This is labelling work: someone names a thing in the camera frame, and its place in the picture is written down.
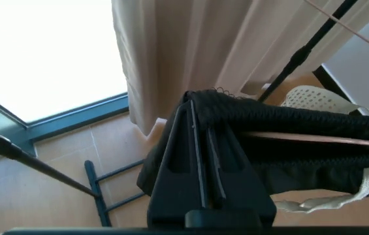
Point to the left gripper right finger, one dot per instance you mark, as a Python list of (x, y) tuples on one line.
[(239, 189)]

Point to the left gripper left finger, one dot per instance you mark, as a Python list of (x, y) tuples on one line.
[(177, 182)]

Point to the black garment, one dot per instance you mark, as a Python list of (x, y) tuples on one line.
[(285, 117)]

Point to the white laundry basket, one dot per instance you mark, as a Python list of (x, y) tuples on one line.
[(314, 98)]

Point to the beige curtain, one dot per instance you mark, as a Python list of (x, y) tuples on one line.
[(187, 49)]

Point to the window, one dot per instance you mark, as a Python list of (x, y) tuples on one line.
[(40, 49)]

